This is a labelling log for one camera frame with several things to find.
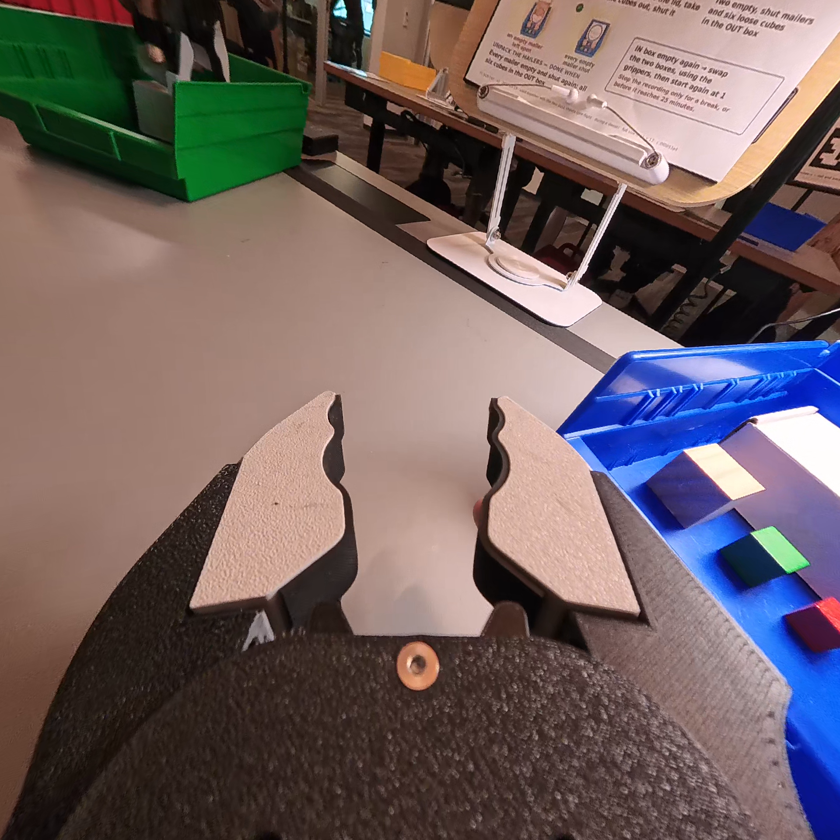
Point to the yellow plastic bin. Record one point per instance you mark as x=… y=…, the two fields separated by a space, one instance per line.
x=407 y=71

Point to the white cardboard mailer box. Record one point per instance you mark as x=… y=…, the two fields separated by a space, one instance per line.
x=800 y=499
x=154 y=111

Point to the red wooden cube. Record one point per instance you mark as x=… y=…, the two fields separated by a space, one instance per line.
x=820 y=623

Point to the small black block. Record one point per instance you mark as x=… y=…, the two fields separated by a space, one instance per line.
x=320 y=143

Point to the grey desk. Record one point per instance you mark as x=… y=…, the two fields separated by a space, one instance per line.
x=197 y=328

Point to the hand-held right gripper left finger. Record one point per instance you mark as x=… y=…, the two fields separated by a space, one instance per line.
x=275 y=525

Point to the red plastic bin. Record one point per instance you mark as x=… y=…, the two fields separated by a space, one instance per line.
x=65 y=8

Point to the natural wooden cube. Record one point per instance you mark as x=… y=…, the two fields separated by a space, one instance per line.
x=715 y=476

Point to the printed instruction sheet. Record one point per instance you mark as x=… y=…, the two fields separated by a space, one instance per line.
x=689 y=39

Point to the green wooden cube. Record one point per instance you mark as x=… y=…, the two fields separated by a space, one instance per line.
x=768 y=558

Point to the document stand with white base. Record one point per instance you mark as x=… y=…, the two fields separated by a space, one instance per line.
x=544 y=298

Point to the blue plastic bin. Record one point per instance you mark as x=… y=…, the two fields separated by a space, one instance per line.
x=741 y=623
x=784 y=226

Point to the clear acrylic holder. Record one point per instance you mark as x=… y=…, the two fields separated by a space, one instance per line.
x=438 y=88

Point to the black white marker sign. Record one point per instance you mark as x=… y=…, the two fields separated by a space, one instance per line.
x=823 y=154

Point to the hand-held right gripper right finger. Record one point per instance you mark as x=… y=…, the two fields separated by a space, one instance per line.
x=558 y=525

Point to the red bag with print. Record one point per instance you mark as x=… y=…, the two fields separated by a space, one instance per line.
x=558 y=256

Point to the green plastic bin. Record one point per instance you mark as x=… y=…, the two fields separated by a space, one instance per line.
x=229 y=138

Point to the wooden background table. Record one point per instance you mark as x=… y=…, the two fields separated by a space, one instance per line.
x=787 y=262

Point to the person's right hand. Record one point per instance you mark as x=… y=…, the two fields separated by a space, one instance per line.
x=479 y=515

